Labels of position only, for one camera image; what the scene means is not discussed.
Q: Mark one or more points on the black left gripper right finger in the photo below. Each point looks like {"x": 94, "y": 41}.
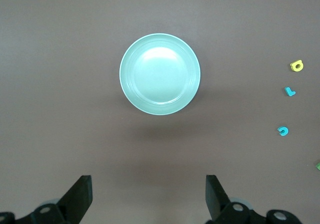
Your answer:
{"x": 217, "y": 196}

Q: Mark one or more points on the teal number 1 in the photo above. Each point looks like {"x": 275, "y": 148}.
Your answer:
{"x": 288, "y": 90}

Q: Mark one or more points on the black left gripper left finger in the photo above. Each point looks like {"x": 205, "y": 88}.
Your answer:
{"x": 77, "y": 196}

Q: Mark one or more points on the yellow foam letter a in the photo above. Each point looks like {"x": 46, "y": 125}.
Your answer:
{"x": 293, "y": 68}

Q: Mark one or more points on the brown table cover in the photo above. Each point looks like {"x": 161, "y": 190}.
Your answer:
{"x": 50, "y": 58}

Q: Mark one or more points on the green plate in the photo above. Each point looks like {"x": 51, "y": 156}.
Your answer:
{"x": 160, "y": 76}

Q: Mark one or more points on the teal foam letter c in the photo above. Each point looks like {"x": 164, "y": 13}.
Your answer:
{"x": 286, "y": 129}

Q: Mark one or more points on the green foam letter u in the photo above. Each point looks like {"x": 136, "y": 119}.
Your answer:
{"x": 318, "y": 166}

